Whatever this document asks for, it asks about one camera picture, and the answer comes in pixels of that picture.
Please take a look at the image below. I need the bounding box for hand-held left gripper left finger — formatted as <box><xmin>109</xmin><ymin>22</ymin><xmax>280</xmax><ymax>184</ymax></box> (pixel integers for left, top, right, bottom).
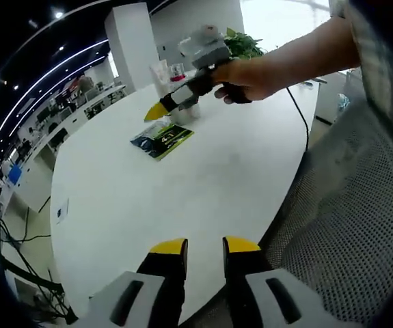
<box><xmin>89</xmin><ymin>237</ymin><xmax>189</xmax><ymax>328</ymax></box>

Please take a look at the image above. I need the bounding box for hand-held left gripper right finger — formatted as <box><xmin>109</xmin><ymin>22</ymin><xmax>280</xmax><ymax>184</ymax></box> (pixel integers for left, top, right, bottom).
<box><xmin>221</xmin><ymin>235</ymin><xmax>336</xmax><ymax>328</ymax></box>

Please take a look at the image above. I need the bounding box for person's right hand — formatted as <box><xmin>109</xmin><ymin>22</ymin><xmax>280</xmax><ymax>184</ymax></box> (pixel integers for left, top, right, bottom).
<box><xmin>212</xmin><ymin>56</ymin><xmax>288</xmax><ymax>105</ymax></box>

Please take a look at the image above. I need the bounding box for green potted plant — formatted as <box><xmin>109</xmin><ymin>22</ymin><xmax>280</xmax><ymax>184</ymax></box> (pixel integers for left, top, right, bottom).
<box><xmin>223</xmin><ymin>27</ymin><xmax>264</xmax><ymax>59</ymax></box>

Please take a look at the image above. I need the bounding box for green black foil packet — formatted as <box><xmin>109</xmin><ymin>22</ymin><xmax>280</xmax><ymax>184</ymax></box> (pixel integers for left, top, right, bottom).
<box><xmin>130</xmin><ymin>122</ymin><xmax>195</xmax><ymax>161</ymax></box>

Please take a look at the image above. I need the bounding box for white office desk row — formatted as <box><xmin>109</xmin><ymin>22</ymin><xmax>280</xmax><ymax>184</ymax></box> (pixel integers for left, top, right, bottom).
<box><xmin>0</xmin><ymin>85</ymin><xmax>128</xmax><ymax>213</ymax></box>

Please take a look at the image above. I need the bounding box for grey mesh office chair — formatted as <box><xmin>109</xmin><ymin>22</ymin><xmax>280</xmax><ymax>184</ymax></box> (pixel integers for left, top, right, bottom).
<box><xmin>260</xmin><ymin>98</ymin><xmax>393</xmax><ymax>328</ymax></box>

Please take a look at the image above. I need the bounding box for person in plaid shirt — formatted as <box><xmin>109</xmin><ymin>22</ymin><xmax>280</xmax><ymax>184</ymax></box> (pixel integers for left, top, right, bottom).
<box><xmin>329</xmin><ymin>0</ymin><xmax>393</xmax><ymax>124</ymax></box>

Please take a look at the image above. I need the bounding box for blue box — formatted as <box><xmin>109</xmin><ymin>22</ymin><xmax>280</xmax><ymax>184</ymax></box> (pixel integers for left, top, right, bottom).
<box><xmin>8</xmin><ymin>163</ymin><xmax>23</xmax><ymax>185</ymax></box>

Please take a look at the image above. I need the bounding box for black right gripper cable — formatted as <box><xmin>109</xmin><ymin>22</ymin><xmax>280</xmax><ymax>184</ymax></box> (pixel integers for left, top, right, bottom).
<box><xmin>284</xmin><ymin>87</ymin><xmax>310</xmax><ymax>154</ymax></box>

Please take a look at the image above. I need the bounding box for black metal frame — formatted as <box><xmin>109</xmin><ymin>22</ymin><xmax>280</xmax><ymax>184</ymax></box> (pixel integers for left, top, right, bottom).
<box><xmin>0</xmin><ymin>218</ymin><xmax>78</xmax><ymax>323</ymax></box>

